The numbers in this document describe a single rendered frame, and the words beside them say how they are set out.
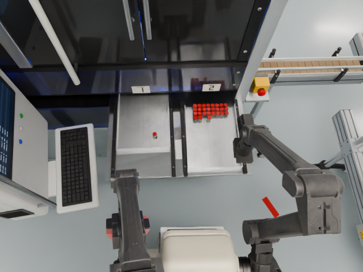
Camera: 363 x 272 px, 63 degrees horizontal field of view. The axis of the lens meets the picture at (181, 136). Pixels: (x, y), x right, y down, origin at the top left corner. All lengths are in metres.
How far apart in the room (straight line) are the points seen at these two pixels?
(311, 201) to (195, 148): 0.88
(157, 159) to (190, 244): 0.64
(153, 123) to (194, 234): 0.74
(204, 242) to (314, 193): 0.37
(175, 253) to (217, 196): 1.48
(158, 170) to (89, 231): 1.05
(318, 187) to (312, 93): 2.26
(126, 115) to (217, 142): 0.49
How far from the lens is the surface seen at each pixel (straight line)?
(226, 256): 0.88
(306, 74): 1.76
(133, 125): 1.53
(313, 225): 0.71
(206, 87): 1.46
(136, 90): 1.47
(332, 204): 0.72
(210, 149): 1.47
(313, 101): 2.87
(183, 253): 0.88
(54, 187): 1.60
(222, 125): 1.54
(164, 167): 1.44
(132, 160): 1.46
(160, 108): 1.56
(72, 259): 2.36
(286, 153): 0.82
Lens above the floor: 2.25
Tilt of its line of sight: 67 degrees down
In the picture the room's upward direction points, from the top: 4 degrees clockwise
